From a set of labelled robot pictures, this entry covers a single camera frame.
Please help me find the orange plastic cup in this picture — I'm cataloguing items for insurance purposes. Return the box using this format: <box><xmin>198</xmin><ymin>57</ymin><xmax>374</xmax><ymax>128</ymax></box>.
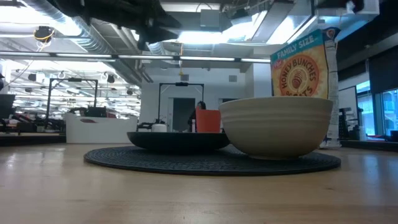
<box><xmin>195</xmin><ymin>107</ymin><xmax>222</xmax><ymax>134</ymax></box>

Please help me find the person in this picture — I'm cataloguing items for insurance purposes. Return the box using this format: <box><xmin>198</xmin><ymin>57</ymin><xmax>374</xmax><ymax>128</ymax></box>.
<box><xmin>187</xmin><ymin>100</ymin><xmax>207</xmax><ymax>133</ymax></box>

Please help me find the dark teal plate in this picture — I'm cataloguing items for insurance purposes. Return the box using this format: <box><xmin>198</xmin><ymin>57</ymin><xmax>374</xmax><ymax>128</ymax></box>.
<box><xmin>126</xmin><ymin>131</ymin><xmax>231</xmax><ymax>154</ymax></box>

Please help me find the dark round woven placemat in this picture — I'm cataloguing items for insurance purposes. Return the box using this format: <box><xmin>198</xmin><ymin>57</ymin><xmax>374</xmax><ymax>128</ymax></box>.
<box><xmin>83</xmin><ymin>143</ymin><xmax>342</xmax><ymax>177</ymax></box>

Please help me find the LED light bar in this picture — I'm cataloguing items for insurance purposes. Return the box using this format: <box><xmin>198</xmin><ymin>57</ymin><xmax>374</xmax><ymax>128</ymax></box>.
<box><xmin>0</xmin><ymin>52</ymin><xmax>272</xmax><ymax>63</ymax></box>

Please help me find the white ceramic bowl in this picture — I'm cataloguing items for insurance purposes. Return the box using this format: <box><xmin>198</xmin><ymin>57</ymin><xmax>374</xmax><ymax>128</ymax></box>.
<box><xmin>218</xmin><ymin>95</ymin><xmax>334</xmax><ymax>161</ymax></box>

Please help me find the white plastic bin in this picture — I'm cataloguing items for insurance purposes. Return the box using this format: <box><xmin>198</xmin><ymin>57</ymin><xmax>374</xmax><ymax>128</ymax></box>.
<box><xmin>64</xmin><ymin>112</ymin><xmax>139</xmax><ymax>144</ymax></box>

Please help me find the Honey Bunches cereal box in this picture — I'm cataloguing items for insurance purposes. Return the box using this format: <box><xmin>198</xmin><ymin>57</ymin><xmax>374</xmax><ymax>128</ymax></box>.
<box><xmin>269</xmin><ymin>27</ymin><xmax>340</xmax><ymax>149</ymax></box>

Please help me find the black equipment rack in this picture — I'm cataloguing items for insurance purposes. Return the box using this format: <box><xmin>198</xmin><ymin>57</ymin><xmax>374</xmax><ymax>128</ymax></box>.
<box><xmin>338</xmin><ymin>107</ymin><xmax>363</xmax><ymax>141</ymax></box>

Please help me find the dark monitor screen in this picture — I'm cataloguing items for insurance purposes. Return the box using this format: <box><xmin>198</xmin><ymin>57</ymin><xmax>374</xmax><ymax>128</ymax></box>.
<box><xmin>0</xmin><ymin>93</ymin><xmax>16</xmax><ymax>119</ymax></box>

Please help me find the black gantry frame stand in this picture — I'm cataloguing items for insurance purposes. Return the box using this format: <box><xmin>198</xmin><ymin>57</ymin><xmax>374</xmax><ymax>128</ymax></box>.
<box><xmin>45</xmin><ymin>77</ymin><xmax>99</xmax><ymax>125</ymax></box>
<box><xmin>157</xmin><ymin>82</ymin><xmax>205</xmax><ymax>125</ymax></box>

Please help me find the black table cell frame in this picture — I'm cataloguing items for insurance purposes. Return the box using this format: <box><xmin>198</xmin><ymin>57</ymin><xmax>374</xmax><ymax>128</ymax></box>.
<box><xmin>0</xmin><ymin>133</ymin><xmax>398</xmax><ymax>152</ymax></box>

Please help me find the black ceiling device yellow cable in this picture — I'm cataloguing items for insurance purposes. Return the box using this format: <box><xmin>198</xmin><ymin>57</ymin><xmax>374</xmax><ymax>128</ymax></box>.
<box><xmin>33</xmin><ymin>26</ymin><xmax>56</xmax><ymax>43</ymax></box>

